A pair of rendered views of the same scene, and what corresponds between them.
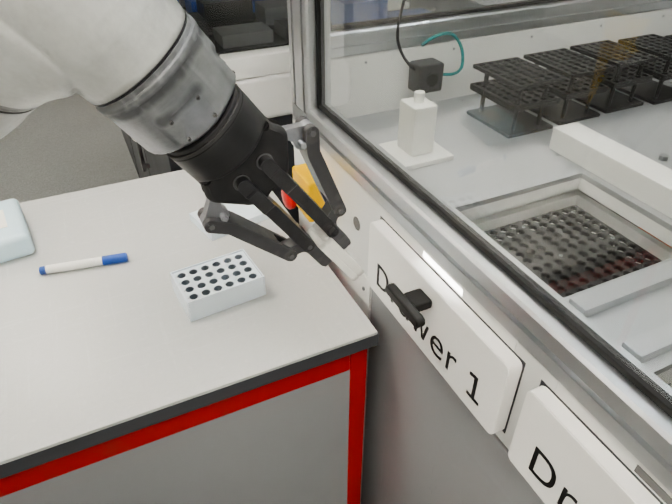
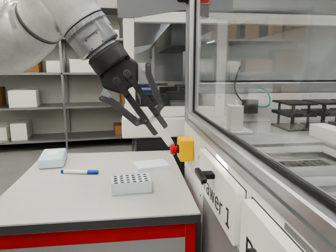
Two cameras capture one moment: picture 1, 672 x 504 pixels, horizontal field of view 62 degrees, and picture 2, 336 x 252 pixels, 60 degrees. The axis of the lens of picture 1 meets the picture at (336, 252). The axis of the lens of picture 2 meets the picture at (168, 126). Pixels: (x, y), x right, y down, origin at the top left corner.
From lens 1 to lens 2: 0.31 m
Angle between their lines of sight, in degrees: 30
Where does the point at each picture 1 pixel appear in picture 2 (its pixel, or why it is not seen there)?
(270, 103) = not seen: hidden behind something
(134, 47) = (76, 10)
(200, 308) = (117, 189)
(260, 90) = (182, 123)
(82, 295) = (72, 181)
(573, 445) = (257, 221)
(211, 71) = (104, 26)
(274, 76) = not seen: hidden behind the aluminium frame
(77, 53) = (57, 8)
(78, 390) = (49, 208)
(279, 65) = not seen: hidden behind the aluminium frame
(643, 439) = (286, 203)
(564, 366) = (258, 180)
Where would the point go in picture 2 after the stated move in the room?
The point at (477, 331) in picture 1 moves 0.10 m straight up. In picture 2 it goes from (227, 179) to (230, 129)
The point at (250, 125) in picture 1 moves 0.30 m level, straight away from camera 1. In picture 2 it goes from (118, 51) to (151, 57)
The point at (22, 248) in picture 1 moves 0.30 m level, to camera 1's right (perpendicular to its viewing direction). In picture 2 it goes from (58, 163) to (129, 171)
